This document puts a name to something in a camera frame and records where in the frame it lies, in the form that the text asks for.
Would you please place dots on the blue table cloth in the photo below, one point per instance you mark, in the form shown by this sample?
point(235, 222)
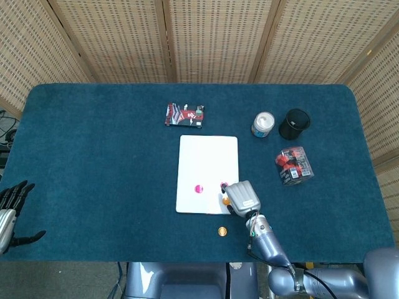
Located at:
point(93, 171)

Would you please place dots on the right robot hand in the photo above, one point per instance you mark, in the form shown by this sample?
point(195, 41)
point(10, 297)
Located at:
point(243, 197)

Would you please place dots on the grey blue robot torso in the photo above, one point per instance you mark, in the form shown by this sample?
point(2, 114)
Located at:
point(187, 280)

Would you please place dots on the red black card box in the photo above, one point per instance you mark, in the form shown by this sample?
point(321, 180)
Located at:
point(180, 116)

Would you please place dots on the pink round token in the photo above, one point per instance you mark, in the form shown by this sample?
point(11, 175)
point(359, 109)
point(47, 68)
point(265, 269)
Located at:
point(199, 189)
point(223, 184)

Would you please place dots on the black mesh pen holder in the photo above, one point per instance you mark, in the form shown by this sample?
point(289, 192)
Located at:
point(293, 126)

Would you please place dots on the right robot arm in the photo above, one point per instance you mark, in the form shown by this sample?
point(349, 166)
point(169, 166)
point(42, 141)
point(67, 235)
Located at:
point(268, 243)

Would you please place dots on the clear box of red capsules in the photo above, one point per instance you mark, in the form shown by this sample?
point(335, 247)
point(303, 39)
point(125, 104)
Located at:
point(294, 166)

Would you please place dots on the jar with white lid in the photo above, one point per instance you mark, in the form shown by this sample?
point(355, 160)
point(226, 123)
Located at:
point(263, 124)

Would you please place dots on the woven bamboo screen panel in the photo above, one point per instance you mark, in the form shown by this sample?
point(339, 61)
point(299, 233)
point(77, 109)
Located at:
point(25, 56)
point(218, 40)
point(311, 40)
point(118, 40)
point(380, 93)

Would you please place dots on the white rectangular board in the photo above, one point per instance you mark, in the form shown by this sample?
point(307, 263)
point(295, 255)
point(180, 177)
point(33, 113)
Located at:
point(207, 162)

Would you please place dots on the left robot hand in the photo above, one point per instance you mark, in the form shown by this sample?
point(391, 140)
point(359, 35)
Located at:
point(6, 224)

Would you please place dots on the orange round token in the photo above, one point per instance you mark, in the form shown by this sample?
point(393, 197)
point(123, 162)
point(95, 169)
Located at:
point(222, 231)
point(225, 201)

